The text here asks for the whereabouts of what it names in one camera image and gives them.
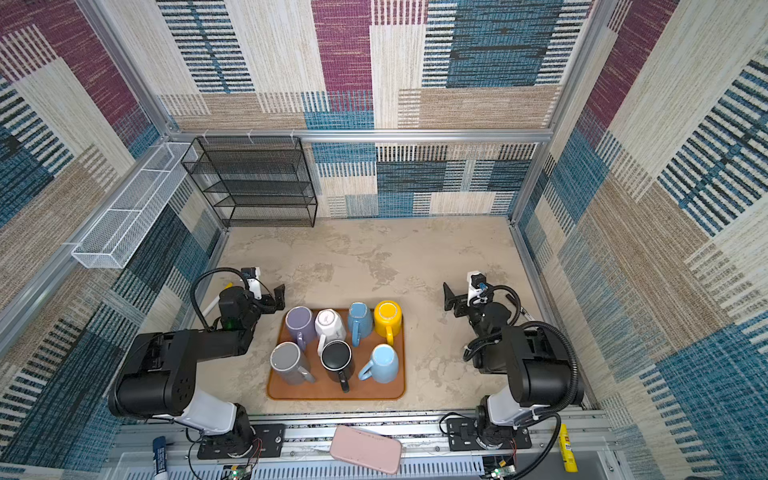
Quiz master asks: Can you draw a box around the pink pouch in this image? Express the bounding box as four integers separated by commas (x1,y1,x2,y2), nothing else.
329,425,402,475

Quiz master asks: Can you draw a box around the yellow marker right rail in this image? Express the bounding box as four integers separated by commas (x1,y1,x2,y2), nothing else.
558,424,578,473

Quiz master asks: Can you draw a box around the black mug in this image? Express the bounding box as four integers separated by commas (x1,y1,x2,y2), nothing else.
320,340,355,393

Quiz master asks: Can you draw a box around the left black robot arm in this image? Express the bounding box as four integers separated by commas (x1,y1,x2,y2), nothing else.
108,267,285,459

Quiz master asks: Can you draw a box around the white wire wall basket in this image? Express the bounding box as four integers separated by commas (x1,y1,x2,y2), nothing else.
72,142,189,269

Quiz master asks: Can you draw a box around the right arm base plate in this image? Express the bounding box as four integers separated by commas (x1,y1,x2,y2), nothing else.
439,416,532,451

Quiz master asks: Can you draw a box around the yellow mug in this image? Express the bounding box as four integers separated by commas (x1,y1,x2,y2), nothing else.
373,300,402,346

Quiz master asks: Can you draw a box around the yellow white marker pen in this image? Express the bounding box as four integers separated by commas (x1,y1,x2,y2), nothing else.
202,295,220,317

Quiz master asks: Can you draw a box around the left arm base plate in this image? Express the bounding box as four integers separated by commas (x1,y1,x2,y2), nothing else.
196,424,286,460

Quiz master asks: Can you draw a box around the light blue mug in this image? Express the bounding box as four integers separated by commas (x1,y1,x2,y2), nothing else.
358,344,399,384

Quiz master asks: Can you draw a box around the white faceted mug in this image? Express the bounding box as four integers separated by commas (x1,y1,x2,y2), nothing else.
315,309,347,355

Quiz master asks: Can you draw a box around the brown serving tray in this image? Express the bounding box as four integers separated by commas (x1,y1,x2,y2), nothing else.
266,331,406,401

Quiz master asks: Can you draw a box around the black mesh shelf rack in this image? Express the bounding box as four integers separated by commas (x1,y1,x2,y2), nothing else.
181,136,318,228

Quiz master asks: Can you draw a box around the purple mug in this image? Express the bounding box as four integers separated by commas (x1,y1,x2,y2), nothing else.
284,306,317,351

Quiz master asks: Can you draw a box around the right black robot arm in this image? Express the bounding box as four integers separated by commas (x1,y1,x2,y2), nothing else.
443,274,584,450

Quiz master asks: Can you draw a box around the blue white marker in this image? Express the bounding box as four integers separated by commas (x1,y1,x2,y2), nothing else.
152,436,169,480

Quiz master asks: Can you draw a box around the grey mug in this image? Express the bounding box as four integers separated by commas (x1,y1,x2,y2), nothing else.
269,342,316,385

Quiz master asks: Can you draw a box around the blue patterned mug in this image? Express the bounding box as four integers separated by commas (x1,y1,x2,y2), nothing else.
347,302,374,347

